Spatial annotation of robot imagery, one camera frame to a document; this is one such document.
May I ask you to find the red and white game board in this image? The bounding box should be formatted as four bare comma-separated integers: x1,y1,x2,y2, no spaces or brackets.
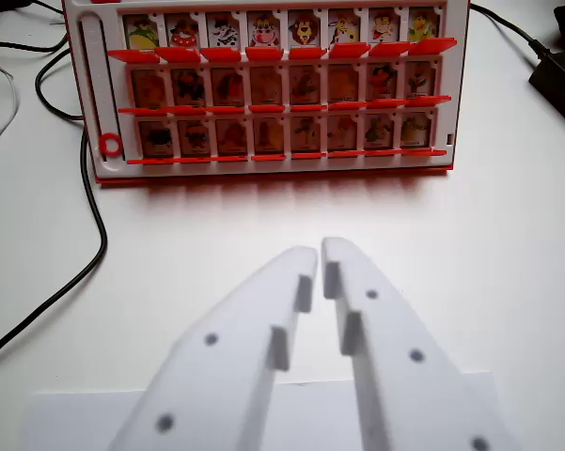
59,0,472,190

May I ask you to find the black power adapter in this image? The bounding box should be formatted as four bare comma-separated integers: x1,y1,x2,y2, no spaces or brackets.
527,50,565,127

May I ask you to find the long black cable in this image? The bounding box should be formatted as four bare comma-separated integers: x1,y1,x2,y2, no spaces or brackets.
0,48,109,378

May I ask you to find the thin white wire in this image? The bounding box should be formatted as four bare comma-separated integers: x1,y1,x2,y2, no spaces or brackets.
0,59,21,163

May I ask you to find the black power adapter cable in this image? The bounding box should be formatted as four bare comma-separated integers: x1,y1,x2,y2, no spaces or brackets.
469,1,554,61

